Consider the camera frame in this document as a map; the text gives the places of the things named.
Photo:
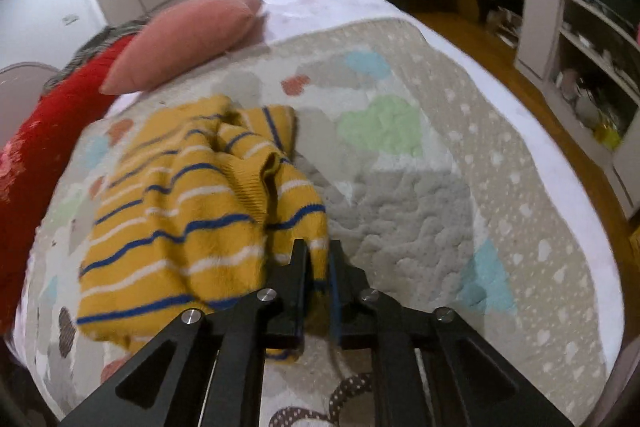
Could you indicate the white bed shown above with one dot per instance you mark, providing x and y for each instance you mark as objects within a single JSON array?
[{"x": 525, "y": 117}]

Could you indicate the pink pillow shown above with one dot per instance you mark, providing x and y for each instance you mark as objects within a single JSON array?
[{"x": 185, "y": 39}]

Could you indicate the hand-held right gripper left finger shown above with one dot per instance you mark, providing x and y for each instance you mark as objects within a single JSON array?
[{"x": 295, "y": 292}]

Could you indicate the patterned quilted blanket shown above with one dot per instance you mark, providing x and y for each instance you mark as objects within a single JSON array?
[{"x": 400, "y": 187}]

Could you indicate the yellow striped knit sweater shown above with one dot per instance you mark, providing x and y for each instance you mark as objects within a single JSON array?
[{"x": 200, "y": 217}]

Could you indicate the white shelf unit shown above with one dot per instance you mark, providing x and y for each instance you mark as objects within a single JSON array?
[{"x": 585, "y": 62}]

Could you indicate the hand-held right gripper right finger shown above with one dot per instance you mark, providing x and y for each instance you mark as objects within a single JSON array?
[{"x": 334, "y": 297}]

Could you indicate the red blanket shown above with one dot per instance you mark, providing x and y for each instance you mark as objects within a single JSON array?
[{"x": 45, "y": 157}]

